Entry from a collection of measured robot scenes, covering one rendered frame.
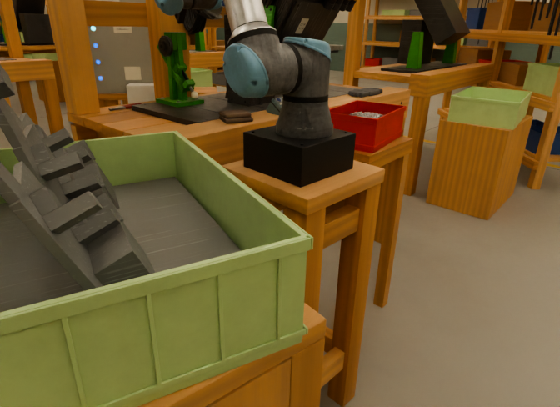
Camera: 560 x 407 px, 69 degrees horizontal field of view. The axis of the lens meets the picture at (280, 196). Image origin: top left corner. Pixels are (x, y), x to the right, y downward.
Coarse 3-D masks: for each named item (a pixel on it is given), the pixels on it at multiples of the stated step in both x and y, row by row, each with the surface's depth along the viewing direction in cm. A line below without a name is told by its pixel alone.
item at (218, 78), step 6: (222, 0) 617; (222, 6) 621; (210, 30) 653; (210, 36) 657; (210, 42) 661; (210, 48) 665; (222, 48) 647; (222, 72) 695; (216, 78) 671; (222, 78) 661; (216, 84) 681; (222, 84) 665
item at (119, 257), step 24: (0, 168) 43; (24, 168) 52; (0, 192) 41; (24, 192) 46; (24, 216) 43; (48, 240) 45; (72, 240) 53; (96, 240) 59; (120, 240) 57; (72, 264) 47; (96, 264) 54; (120, 264) 54; (144, 264) 56
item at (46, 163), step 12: (36, 156) 60; (48, 156) 60; (72, 156) 61; (48, 168) 60; (60, 168) 60; (72, 168) 62; (48, 180) 62; (60, 180) 69; (72, 180) 70; (84, 180) 70; (96, 180) 70; (72, 192) 69; (84, 192) 71
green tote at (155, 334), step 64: (192, 192) 94; (256, 256) 48; (0, 320) 37; (64, 320) 40; (128, 320) 44; (192, 320) 48; (256, 320) 53; (0, 384) 39; (64, 384) 43; (128, 384) 46; (192, 384) 51
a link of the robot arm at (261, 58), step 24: (240, 0) 89; (240, 24) 90; (264, 24) 90; (240, 48) 88; (264, 48) 88; (288, 48) 93; (240, 72) 89; (264, 72) 88; (288, 72) 92; (264, 96) 95
